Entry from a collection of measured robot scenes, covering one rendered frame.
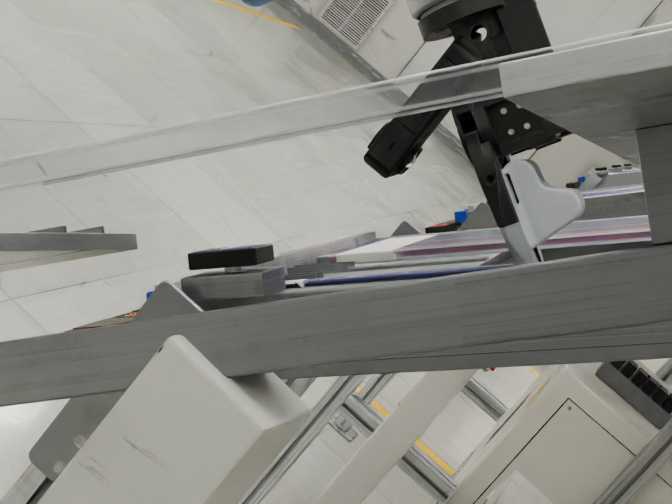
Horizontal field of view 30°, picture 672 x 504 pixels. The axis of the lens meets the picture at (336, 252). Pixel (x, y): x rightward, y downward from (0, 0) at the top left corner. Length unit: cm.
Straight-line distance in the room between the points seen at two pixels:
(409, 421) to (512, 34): 111
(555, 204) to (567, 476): 149
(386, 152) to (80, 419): 29
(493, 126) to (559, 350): 18
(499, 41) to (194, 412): 47
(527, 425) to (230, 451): 183
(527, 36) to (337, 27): 911
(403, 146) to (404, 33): 897
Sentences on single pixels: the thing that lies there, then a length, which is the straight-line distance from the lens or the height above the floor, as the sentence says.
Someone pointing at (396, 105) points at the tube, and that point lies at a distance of 42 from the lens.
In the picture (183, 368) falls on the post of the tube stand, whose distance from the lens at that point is 54.
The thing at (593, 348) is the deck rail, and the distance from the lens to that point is 84.
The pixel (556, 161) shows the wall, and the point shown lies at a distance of 968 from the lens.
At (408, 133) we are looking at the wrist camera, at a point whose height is 93.
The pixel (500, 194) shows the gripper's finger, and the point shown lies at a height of 94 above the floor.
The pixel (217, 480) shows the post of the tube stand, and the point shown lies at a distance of 54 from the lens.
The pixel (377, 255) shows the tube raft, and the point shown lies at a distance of 128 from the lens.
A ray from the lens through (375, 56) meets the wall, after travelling 993.
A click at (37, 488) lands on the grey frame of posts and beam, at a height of 58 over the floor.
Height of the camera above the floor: 104
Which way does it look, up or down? 13 degrees down
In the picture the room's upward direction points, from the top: 39 degrees clockwise
